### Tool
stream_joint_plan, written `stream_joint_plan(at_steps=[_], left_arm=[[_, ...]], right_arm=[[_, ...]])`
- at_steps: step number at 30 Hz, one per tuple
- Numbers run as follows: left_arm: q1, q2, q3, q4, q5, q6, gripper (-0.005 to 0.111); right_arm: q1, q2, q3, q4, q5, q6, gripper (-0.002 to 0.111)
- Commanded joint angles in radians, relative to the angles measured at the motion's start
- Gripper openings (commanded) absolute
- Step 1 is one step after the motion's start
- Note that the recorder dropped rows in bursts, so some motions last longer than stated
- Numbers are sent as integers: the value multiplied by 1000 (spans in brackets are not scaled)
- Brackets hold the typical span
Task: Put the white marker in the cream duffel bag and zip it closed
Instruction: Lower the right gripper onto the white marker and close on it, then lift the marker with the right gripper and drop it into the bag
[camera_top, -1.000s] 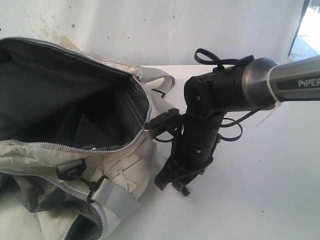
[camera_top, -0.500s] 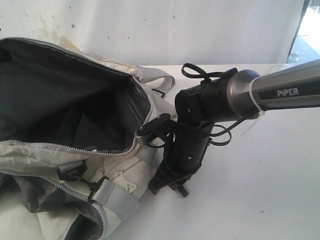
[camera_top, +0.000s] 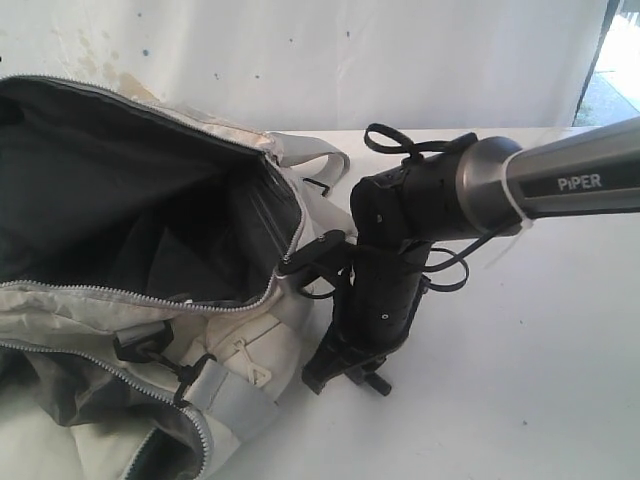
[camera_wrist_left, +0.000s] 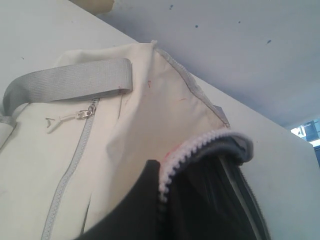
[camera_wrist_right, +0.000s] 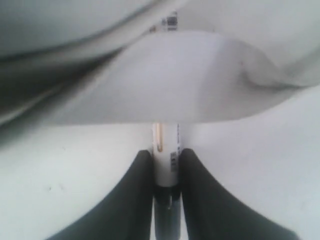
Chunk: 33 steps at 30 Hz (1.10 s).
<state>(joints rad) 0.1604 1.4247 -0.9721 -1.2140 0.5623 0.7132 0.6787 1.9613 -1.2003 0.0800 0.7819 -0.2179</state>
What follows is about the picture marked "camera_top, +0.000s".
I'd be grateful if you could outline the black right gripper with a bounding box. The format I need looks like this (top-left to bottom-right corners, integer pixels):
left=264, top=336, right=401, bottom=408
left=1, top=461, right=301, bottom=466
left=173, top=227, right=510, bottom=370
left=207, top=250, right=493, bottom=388
left=302, top=242, right=430, bottom=394

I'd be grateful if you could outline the white marker with black cap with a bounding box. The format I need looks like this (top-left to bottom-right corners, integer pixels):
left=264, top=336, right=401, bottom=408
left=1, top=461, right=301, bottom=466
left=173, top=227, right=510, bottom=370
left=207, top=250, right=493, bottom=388
left=358, top=369, right=392, bottom=397

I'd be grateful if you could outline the white fabric duffel bag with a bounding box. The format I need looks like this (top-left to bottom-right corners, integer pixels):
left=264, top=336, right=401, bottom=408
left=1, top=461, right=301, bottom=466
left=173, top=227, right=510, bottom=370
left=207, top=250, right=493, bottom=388
left=1, top=74, right=356, bottom=479

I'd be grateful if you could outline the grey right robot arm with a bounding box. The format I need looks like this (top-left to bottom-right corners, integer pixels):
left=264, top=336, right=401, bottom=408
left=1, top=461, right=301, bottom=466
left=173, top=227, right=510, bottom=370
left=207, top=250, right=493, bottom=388
left=302, top=119, right=639, bottom=395

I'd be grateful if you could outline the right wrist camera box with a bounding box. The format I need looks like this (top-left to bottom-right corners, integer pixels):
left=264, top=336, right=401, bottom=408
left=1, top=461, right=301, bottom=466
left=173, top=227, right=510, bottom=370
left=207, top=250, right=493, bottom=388
left=276, top=229, right=349, bottom=276

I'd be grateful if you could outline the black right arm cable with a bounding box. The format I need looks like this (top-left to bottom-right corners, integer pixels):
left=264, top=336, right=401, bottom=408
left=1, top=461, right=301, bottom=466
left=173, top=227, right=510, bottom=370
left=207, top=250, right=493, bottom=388
left=364, top=122, right=481, bottom=161

